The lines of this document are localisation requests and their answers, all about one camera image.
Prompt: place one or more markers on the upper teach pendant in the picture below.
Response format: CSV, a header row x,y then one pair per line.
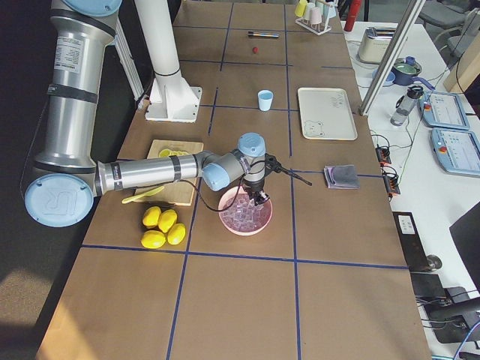
x,y
443,110

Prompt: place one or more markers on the light blue plastic cup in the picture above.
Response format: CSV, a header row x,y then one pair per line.
x,y
265,98

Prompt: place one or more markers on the yellow lemon front right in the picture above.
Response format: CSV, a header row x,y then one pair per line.
x,y
176,234

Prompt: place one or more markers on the aluminium frame post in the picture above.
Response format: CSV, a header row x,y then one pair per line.
x,y
392,53

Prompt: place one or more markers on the white wire cup rack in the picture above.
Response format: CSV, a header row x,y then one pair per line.
x,y
329,10

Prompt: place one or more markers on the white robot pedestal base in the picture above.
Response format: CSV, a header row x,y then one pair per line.
x,y
172,99

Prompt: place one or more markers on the yellow lemon back right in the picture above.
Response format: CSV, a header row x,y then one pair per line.
x,y
166,220

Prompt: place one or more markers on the yellow lemon front left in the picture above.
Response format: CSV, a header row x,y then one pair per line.
x,y
153,239

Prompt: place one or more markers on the grey folded cloth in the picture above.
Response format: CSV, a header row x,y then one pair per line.
x,y
341,177

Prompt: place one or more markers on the lower teach pendant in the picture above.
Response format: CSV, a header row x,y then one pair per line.
x,y
457,151

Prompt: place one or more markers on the yellow lemon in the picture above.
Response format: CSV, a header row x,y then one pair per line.
x,y
153,239
151,217
166,220
176,234

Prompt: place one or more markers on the yellow-green cup on rack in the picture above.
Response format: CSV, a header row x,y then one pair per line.
x,y
300,8

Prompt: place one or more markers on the lemon slices row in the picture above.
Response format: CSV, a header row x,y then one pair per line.
x,y
167,152

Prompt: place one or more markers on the red bottle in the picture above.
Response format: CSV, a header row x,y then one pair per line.
x,y
354,8

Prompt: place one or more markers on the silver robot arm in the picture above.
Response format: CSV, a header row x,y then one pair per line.
x,y
68,180

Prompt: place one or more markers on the cream bear tray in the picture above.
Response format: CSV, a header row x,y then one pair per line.
x,y
325,114

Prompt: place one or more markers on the yellow-green plastic knife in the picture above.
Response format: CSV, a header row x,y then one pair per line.
x,y
148,193

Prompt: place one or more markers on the wooden cutting board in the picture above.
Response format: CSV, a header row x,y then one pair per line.
x,y
175,192

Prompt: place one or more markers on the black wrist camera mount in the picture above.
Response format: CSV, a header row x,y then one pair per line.
x,y
272,165

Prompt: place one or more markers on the pink cup on rack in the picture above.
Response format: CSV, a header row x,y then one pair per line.
x,y
315,16

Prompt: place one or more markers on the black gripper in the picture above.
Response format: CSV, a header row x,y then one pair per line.
x,y
253,186

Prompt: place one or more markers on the teach pendant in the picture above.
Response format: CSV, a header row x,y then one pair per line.
x,y
457,151
443,110

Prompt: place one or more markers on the pink bowl of ice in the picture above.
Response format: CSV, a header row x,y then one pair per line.
x,y
240,215

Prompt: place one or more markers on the clear water bottle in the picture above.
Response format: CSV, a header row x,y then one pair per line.
x,y
406,104

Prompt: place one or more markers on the blue pot with lid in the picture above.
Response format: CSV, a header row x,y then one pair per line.
x,y
407,71

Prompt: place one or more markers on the yellow lemon back left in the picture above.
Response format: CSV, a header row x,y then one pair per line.
x,y
151,217

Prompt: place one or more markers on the cream toaster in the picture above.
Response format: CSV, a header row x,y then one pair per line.
x,y
374,44

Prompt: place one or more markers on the black power strip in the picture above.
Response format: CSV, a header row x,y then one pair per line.
x,y
389,174

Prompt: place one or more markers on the steel muddler black tip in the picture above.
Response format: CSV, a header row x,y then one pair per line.
x,y
259,34

